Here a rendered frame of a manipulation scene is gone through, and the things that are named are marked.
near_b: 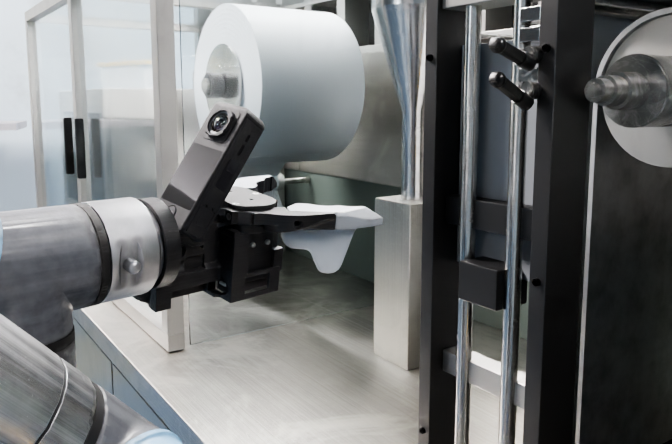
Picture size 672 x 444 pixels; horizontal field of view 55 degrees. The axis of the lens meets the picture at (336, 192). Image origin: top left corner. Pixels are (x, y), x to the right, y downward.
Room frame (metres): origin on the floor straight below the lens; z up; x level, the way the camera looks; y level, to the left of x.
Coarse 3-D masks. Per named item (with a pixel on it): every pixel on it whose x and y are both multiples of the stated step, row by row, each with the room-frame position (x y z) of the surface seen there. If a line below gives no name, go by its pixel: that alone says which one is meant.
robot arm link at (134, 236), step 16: (96, 208) 0.45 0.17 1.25; (112, 208) 0.46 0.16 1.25; (128, 208) 0.46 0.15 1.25; (144, 208) 0.47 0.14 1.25; (112, 224) 0.45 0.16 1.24; (128, 224) 0.45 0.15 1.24; (144, 224) 0.46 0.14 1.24; (112, 240) 0.44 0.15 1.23; (128, 240) 0.45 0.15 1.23; (144, 240) 0.45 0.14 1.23; (160, 240) 0.47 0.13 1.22; (112, 256) 0.44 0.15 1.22; (128, 256) 0.45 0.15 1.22; (144, 256) 0.45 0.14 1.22; (160, 256) 0.46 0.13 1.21; (112, 272) 0.44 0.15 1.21; (128, 272) 0.45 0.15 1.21; (144, 272) 0.45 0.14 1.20; (160, 272) 0.47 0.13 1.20; (112, 288) 0.44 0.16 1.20; (128, 288) 0.45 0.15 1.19; (144, 288) 0.46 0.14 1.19
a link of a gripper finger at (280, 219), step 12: (264, 216) 0.52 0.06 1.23; (276, 216) 0.52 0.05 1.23; (288, 216) 0.52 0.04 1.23; (300, 216) 0.52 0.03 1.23; (312, 216) 0.53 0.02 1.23; (324, 216) 0.54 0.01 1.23; (264, 228) 0.53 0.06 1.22; (276, 228) 0.52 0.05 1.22; (288, 228) 0.52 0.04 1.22; (300, 228) 0.53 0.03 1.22; (312, 228) 0.54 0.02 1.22; (324, 228) 0.54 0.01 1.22
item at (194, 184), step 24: (216, 120) 0.52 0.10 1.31; (240, 120) 0.52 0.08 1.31; (192, 144) 0.53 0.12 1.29; (216, 144) 0.52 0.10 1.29; (240, 144) 0.52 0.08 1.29; (192, 168) 0.52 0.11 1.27; (216, 168) 0.50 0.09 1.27; (240, 168) 0.52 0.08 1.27; (168, 192) 0.52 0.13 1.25; (192, 192) 0.50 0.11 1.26; (216, 192) 0.50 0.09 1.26; (192, 216) 0.49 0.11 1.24; (192, 240) 0.50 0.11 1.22
